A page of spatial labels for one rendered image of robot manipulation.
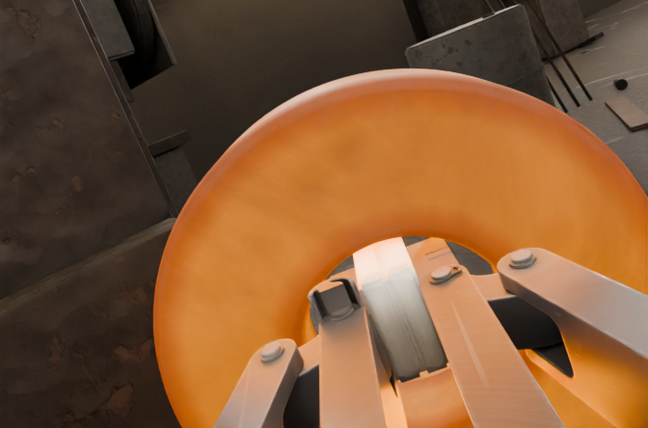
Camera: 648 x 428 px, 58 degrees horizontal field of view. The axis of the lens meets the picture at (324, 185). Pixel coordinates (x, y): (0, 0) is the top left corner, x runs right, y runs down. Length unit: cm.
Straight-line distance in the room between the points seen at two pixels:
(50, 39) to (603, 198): 48
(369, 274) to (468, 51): 252
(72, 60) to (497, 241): 46
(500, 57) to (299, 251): 255
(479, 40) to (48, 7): 225
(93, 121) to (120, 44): 420
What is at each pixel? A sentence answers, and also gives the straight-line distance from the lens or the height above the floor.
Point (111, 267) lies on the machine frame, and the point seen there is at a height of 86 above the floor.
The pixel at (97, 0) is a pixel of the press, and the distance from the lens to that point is 480.
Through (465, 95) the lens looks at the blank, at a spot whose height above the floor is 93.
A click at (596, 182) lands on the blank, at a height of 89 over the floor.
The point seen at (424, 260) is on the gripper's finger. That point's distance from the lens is 17.
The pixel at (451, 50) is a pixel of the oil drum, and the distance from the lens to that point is 267.
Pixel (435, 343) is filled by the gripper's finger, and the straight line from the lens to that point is 16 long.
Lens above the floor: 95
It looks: 11 degrees down
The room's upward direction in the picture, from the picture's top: 22 degrees counter-clockwise
